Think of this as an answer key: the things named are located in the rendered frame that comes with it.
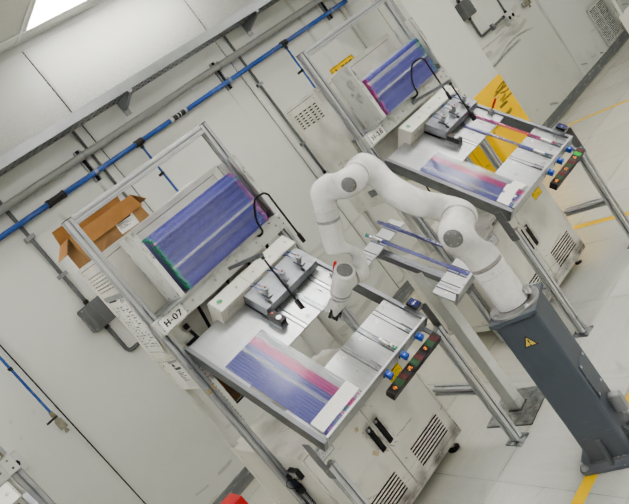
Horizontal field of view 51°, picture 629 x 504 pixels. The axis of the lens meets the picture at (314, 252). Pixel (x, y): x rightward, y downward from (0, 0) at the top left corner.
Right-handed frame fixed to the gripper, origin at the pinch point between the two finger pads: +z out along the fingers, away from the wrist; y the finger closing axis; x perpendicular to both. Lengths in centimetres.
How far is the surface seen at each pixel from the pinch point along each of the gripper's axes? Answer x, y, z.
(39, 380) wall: -137, 77, 117
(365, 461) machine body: 41, 27, 42
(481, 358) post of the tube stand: 56, -40, 28
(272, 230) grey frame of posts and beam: -48, -16, -2
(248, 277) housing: -40.2, 9.2, 0.6
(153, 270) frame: -65, 38, -13
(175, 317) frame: -48, 44, -2
